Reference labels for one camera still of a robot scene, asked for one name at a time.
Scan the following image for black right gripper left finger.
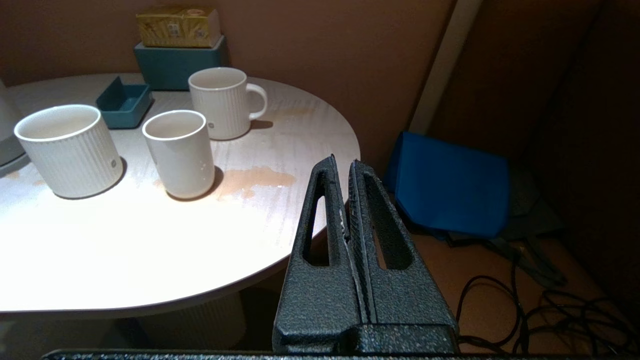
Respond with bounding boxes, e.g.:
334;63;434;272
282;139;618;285
272;155;362;354

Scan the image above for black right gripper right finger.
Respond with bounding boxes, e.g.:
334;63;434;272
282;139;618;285
347;160;459;354

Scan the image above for white electric kettle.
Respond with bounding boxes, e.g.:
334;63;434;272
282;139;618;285
0;79;22;157

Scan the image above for blue fabric bag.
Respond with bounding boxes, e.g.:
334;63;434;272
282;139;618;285
384;131;511;240

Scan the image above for grey fabric bag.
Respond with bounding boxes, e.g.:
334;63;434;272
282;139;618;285
445;165;568;288

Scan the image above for tall smooth white cup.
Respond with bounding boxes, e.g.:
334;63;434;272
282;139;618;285
142;109;216;200

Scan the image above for small blue rectangular tray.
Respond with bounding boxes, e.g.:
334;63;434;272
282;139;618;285
95;76;153;129

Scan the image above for blue-grey tissue box holder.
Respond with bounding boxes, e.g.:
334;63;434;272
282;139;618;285
133;35;228;92

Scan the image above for wide ribbed white cup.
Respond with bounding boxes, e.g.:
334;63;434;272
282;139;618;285
14;104;124;199

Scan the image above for gold tissue pack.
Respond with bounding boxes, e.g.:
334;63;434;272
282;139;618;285
136;6;222;49

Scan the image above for black floor cables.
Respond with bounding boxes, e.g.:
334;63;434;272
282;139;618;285
455;250;640;356

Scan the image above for white ribbed mug with handle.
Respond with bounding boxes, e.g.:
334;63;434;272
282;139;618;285
188;67;268;141

